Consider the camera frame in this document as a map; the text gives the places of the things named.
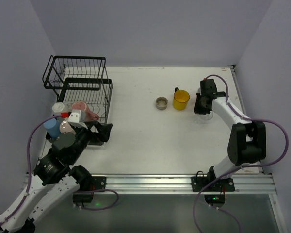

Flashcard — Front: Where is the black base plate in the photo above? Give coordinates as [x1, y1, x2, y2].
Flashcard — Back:
[79, 176, 107, 192]
[191, 171, 235, 192]

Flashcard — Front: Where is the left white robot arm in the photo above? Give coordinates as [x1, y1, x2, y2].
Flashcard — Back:
[0, 121, 113, 233]

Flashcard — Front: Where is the pink speckled mug in rack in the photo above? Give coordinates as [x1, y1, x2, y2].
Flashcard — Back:
[71, 101, 99, 121]

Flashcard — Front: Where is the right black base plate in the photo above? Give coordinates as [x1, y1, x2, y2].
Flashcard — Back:
[191, 171, 235, 192]

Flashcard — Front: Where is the yellow mug black handle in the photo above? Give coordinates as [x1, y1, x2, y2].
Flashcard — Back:
[173, 87, 190, 111]

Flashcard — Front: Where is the beige speckled ceramic cup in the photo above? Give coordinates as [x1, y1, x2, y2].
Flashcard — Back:
[155, 97, 168, 110]

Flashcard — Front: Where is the translucent pink plastic cup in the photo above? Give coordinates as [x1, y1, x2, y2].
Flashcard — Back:
[59, 121, 76, 135]

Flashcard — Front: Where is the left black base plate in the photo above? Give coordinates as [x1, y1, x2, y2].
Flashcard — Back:
[79, 176, 107, 192]

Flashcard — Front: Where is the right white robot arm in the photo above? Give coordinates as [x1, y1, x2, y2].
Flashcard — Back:
[194, 79, 266, 182]

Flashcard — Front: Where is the light blue plastic cup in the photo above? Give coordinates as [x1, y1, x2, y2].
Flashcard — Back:
[43, 118, 61, 139]

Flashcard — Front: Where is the black wire dish rack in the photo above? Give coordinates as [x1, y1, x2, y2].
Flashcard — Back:
[42, 55, 113, 146]

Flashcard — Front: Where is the aluminium mounting rail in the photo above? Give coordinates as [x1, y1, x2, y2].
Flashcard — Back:
[21, 173, 277, 195]

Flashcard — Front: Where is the white hexagonal cup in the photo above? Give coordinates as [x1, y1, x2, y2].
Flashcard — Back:
[52, 102, 70, 115]

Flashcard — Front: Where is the clear glass cup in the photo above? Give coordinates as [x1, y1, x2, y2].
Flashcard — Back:
[195, 111, 214, 124]

